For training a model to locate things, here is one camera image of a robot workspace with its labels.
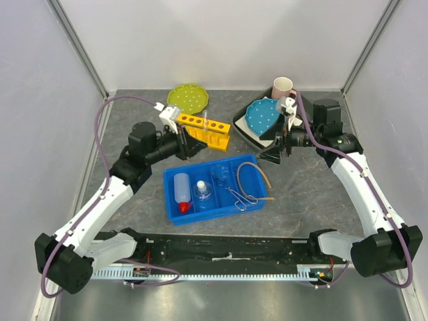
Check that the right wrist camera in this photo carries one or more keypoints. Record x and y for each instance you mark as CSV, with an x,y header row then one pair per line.
x,y
287,106

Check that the cable duct rail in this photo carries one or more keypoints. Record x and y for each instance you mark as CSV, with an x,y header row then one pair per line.
x,y
125,272

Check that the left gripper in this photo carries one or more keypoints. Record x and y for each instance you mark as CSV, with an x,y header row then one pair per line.
x,y
192,145

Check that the clear test tube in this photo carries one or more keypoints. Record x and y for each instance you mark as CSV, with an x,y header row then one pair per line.
x,y
205,121

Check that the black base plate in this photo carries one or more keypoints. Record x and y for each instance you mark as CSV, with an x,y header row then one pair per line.
x,y
173,248

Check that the dark green tray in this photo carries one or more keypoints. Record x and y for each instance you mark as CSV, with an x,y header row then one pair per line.
x,y
240,112

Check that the white square plate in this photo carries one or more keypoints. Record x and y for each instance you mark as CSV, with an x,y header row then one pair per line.
x,y
242,124

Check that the blue dotted plate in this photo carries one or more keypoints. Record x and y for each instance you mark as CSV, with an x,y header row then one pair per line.
x,y
261,115

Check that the wash bottle red cap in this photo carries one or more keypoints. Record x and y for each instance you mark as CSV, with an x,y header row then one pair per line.
x,y
182,192

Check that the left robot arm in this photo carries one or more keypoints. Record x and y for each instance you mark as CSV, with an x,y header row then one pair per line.
x,y
70,256

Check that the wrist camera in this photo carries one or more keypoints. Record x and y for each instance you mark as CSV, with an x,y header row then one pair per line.
x,y
168,115
287,106

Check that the yellow test tube rack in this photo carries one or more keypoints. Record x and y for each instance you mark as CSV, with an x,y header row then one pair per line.
x,y
217,137

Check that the yellow rubber tube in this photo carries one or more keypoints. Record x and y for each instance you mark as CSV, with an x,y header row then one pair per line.
x,y
264,176

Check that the glass flask white stopper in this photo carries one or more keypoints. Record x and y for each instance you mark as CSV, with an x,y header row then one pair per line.
x,y
203,190

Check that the blue plastic organizer tray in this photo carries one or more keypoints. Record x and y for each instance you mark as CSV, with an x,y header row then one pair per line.
x,y
221,203

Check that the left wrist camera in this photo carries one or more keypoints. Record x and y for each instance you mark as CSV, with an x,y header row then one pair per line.
x,y
168,115

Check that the green dotted plate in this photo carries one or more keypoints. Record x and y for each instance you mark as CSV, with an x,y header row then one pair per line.
x,y
190,98

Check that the metal crucible tongs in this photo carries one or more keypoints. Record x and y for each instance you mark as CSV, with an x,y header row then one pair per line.
x,y
241,201

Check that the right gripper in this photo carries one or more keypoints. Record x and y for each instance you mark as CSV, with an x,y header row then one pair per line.
x,y
276,128

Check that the pink mug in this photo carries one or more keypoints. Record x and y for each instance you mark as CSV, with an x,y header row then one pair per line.
x,y
282,87

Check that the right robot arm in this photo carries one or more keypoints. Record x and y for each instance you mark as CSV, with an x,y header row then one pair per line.
x,y
388,243

